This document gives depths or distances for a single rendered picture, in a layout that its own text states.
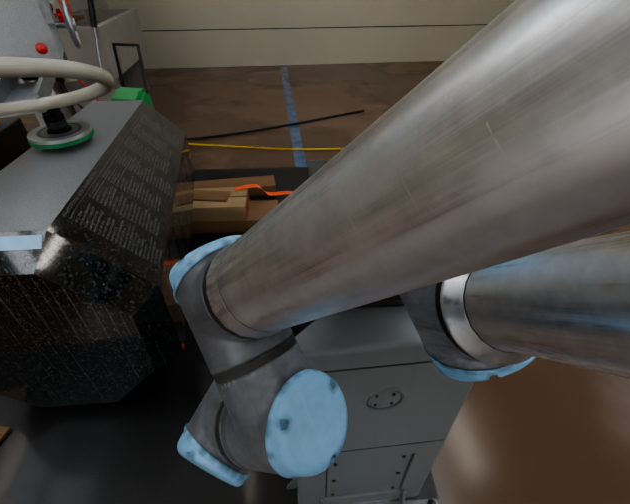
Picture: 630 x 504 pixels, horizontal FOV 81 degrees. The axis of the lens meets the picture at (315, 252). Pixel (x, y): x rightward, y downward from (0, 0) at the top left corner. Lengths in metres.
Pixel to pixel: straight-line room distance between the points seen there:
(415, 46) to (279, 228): 6.61
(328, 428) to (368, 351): 0.34
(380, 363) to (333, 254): 0.57
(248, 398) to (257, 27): 6.14
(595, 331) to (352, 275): 0.19
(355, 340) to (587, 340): 0.45
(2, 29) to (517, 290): 1.52
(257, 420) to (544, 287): 0.27
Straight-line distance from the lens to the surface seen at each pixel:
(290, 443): 0.35
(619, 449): 1.88
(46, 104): 1.23
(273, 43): 6.39
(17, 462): 1.82
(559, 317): 0.34
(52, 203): 1.35
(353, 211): 0.16
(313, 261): 0.19
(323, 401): 0.37
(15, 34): 1.58
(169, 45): 6.55
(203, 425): 0.47
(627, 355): 0.32
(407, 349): 0.73
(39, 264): 1.23
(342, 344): 0.70
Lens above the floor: 1.41
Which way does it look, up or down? 39 degrees down
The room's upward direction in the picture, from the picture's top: straight up
